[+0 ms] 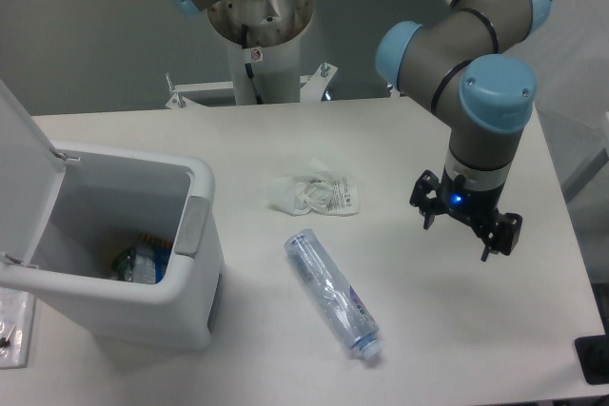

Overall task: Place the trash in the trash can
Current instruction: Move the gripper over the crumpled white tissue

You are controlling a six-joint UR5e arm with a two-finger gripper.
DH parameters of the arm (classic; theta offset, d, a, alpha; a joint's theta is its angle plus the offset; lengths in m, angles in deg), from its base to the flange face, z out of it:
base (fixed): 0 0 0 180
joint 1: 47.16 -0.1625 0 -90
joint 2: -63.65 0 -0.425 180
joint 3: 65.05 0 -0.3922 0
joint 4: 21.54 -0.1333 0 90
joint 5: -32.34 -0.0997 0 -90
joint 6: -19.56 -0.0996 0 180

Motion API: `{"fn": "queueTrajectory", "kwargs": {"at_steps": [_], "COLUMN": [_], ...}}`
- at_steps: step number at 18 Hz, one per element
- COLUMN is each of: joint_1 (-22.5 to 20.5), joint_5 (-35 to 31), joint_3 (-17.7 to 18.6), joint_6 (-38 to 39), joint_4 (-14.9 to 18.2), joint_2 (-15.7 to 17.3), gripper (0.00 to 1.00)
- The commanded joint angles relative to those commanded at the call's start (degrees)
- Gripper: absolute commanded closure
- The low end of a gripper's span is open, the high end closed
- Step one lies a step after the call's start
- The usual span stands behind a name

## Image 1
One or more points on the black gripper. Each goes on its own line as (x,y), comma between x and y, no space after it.
(499,232)

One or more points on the crushed clear plastic bottle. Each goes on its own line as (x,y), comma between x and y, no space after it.
(326,283)

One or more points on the white paper wrapper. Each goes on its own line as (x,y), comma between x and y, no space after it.
(316,188)

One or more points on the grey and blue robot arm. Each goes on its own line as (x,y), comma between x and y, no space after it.
(457,70)

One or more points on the trash inside the can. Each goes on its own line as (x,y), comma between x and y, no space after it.
(144,262)

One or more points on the white plastic trash can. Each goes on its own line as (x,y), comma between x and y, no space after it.
(122,242)

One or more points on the white trash can lid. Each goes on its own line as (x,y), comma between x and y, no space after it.
(31,178)

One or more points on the black device at table edge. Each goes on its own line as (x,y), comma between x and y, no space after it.
(592,353)

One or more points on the white side table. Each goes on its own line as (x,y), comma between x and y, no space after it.
(569,55)

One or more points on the clear bag with screws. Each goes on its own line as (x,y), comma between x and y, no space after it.
(17,312)

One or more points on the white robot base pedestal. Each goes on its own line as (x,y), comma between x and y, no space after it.
(263,40)

